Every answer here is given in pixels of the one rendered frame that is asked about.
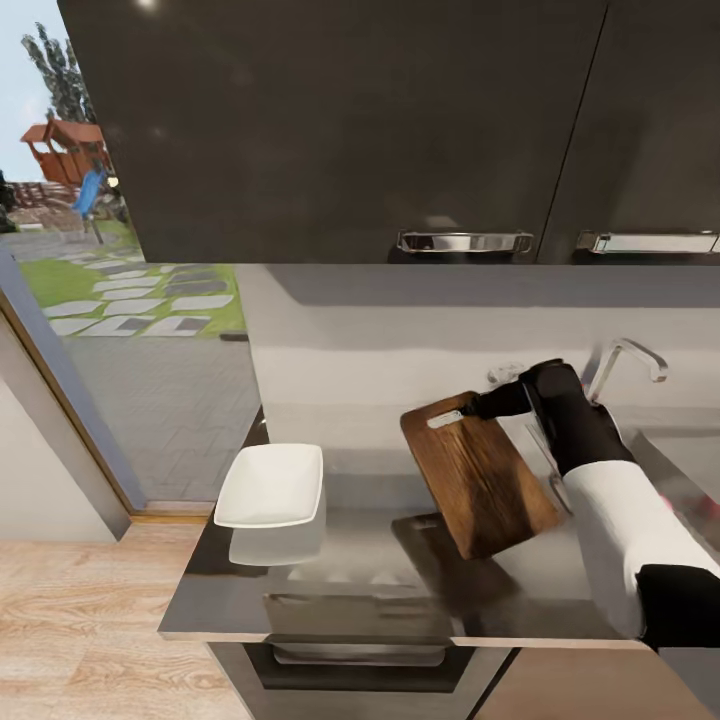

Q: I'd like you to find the cutting board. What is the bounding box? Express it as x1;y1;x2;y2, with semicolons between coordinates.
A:
401;391;562;564

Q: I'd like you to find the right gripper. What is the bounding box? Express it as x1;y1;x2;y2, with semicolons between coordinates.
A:
459;383;522;420

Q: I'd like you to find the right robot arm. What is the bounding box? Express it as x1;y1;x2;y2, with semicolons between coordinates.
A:
459;361;720;720

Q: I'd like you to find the bowl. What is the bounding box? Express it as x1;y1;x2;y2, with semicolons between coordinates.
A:
214;443;323;529

